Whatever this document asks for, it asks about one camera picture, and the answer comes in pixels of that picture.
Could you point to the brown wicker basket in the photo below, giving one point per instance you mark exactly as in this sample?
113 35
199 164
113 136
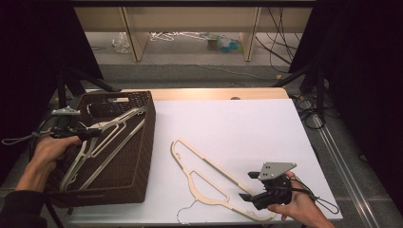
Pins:
139 164

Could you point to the clear plastic bag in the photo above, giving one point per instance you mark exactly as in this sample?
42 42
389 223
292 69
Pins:
121 42

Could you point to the beige wooden clothes hanger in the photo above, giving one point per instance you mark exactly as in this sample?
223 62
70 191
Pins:
182 164
111 154
107 141

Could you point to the person's right hand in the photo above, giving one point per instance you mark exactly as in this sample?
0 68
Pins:
301 202

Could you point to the beige wooden shelf unit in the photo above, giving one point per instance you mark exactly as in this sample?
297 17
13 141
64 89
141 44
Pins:
190 19

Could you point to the aluminium rail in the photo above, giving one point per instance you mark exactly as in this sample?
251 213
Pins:
345 177

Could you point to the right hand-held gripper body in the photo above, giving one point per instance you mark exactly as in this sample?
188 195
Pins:
275 193

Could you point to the black metal stand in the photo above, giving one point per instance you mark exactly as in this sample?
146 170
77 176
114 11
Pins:
62 91
320 91

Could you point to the white paper sheet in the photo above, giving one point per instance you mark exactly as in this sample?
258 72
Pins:
221 120

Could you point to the colourful plastic clips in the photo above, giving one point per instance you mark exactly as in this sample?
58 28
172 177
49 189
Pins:
225 44

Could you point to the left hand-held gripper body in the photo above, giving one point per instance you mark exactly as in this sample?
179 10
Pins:
66 131

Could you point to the white hangers on floor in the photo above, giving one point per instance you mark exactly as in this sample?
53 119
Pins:
161 36

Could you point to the person's left hand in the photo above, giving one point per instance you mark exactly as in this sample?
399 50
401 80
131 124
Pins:
50 152

